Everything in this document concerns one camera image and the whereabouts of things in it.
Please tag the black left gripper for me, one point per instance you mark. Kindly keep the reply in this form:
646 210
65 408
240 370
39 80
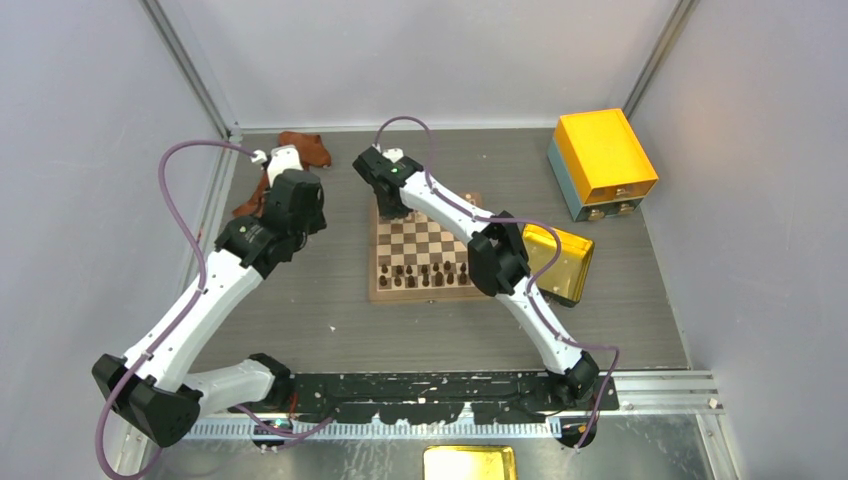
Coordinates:
317 222

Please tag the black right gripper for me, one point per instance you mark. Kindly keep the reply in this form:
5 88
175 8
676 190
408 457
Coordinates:
392 214

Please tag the gold metal tin tray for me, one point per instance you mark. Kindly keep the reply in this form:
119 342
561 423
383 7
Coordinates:
564 281

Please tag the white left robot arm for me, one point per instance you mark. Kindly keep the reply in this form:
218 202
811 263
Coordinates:
151 383

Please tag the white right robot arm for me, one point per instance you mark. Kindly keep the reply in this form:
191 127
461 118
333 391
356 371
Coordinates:
497 262

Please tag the brown cloth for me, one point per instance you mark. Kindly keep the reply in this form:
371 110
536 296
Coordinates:
301 151

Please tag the wooden chessboard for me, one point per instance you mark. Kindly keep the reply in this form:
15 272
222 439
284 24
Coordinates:
439 258

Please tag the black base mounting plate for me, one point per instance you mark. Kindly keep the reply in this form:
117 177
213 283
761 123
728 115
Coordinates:
426 398

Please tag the yellow drawer box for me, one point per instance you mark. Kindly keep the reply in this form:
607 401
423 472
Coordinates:
600 165

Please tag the gold tin lid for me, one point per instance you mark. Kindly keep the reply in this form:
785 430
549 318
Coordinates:
474 462

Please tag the aluminium front rail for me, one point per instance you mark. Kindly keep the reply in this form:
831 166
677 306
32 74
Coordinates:
639 393

